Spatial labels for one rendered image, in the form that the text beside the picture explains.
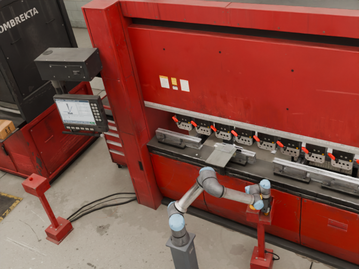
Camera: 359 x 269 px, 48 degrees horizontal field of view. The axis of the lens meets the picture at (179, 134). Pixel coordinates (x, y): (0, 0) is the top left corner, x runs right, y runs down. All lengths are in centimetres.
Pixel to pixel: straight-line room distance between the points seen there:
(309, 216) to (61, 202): 288
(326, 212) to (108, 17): 235
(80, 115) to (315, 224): 225
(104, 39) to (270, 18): 139
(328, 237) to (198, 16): 213
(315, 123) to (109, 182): 283
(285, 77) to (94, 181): 299
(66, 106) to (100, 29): 77
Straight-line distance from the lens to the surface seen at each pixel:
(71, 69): 350
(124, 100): 369
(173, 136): 392
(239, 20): 292
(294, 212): 367
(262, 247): 379
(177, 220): 308
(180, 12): 313
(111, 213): 470
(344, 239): 371
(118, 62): 351
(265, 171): 357
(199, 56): 324
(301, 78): 296
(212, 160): 352
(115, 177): 513
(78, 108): 369
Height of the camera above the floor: 329
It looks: 36 degrees down
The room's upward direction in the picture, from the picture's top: 10 degrees counter-clockwise
